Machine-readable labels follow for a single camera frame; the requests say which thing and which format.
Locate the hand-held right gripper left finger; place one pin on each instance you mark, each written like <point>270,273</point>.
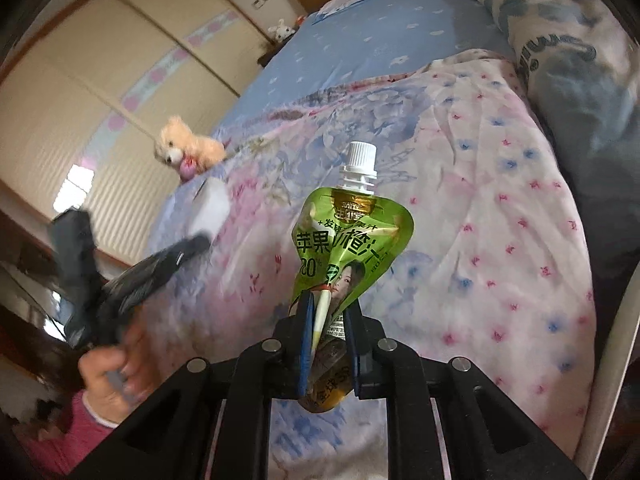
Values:
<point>306,332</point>

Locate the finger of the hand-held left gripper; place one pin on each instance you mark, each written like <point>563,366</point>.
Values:
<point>175,255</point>

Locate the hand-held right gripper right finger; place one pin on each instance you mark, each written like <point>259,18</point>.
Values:
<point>353,342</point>

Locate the white packet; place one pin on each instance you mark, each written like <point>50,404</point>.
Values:
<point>212,205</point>

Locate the green drink pouch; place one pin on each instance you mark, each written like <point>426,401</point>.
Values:
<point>350,240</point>

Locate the white trash bin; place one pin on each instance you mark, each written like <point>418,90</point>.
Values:
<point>607,385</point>

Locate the person's left hand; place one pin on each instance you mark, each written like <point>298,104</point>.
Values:
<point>117,375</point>

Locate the beige teddy bear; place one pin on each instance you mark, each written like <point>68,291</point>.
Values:
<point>192,147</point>

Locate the cream sliding-door wardrobe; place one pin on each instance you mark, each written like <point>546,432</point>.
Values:
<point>100,95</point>

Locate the dark wooden nightstand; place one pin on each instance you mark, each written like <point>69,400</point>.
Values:
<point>270,55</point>

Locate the white rabbit toy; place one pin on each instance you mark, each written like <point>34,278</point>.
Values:
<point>281,31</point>

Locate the blue bed sheet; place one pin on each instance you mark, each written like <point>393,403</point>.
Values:
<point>375,45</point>

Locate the blue floral quilt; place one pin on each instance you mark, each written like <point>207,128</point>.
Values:
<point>575,60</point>

